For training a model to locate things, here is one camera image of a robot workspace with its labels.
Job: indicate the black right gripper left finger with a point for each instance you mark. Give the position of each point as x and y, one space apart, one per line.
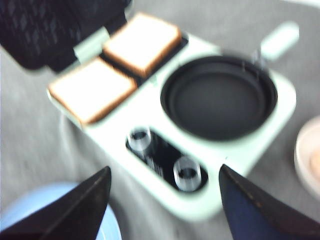
77 215

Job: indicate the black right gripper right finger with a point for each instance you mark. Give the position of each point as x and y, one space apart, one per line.
253 214

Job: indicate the beige ribbed ceramic bowl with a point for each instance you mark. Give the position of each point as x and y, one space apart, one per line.
307 156

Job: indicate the white bread slice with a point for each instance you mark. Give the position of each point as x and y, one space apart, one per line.
142 43
91 91

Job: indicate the breakfast maker hinged lid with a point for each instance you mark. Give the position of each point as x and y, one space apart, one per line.
38 33

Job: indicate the mint green breakfast maker base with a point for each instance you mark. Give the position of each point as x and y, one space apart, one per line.
153 167

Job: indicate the blue round plate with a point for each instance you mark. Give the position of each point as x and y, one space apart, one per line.
39 198

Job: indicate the right silver control knob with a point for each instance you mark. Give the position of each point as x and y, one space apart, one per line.
187 174

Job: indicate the silver control knob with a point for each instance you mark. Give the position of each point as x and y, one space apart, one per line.
139 138
187 174

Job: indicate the left silver control knob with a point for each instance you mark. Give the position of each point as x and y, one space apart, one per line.
139 138

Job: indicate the black round frying pan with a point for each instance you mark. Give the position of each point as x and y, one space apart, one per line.
225 97

